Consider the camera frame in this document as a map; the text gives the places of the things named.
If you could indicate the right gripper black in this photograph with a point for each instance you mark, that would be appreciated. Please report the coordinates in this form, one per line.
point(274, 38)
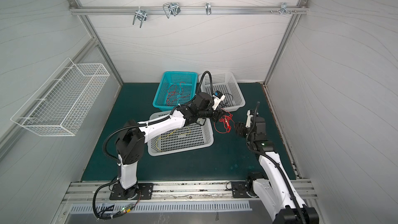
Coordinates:
point(241, 127)

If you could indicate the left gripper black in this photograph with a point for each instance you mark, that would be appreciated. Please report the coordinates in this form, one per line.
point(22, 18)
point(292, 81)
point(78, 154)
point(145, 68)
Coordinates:
point(218, 113)

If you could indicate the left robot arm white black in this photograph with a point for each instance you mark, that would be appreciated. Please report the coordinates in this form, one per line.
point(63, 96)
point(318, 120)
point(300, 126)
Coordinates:
point(126, 145)

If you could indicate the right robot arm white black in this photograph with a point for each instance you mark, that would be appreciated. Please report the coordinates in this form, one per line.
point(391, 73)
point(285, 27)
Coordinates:
point(277, 193)

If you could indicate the teal plastic basket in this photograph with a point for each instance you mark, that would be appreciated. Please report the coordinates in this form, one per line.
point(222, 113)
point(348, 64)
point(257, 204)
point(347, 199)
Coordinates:
point(175, 88)

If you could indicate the large white plastic basket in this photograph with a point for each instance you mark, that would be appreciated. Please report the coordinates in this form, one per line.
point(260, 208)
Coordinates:
point(195, 136)

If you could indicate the small white plastic basket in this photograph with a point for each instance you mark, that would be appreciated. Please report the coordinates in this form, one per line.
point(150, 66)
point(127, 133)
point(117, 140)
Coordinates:
point(227, 84)

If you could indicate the metal U-bolt clamp middle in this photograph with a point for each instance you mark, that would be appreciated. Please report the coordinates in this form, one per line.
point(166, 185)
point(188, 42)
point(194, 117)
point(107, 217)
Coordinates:
point(171, 9)

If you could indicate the metal u-bolt clamp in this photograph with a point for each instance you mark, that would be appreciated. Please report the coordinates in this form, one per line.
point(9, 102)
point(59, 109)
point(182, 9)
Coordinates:
point(171, 9)
point(140, 16)

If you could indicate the metal U-bolt clamp left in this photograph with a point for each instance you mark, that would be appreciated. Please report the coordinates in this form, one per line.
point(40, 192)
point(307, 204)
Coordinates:
point(140, 16)

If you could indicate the metal bolt clamp right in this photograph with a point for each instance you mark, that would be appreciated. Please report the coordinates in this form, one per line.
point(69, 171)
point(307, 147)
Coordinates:
point(283, 10)

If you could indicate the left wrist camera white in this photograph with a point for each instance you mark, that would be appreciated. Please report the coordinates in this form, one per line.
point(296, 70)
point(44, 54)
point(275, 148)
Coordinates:
point(218, 97)

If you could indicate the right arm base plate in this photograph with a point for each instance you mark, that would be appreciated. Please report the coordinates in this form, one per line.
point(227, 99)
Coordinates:
point(239, 190)

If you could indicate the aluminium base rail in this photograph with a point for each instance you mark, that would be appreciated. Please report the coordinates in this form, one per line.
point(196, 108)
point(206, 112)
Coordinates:
point(172, 191)

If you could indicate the metal bracket on rail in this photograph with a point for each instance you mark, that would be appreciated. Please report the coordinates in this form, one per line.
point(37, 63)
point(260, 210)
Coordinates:
point(208, 8)

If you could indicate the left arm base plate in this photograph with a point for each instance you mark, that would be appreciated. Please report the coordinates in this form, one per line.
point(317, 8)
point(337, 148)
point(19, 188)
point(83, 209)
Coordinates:
point(141, 191)

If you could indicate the white slotted cable duct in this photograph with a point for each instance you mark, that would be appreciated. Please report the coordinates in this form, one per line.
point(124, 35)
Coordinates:
point(167, 207)

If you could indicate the white wire wall basket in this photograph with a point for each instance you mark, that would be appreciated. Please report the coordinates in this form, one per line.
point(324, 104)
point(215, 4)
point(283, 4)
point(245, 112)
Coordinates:
point(60, 105)

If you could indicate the horizontal aluminium rail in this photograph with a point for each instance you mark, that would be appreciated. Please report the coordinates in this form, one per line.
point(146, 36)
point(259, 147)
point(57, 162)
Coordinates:
point(185, 10)

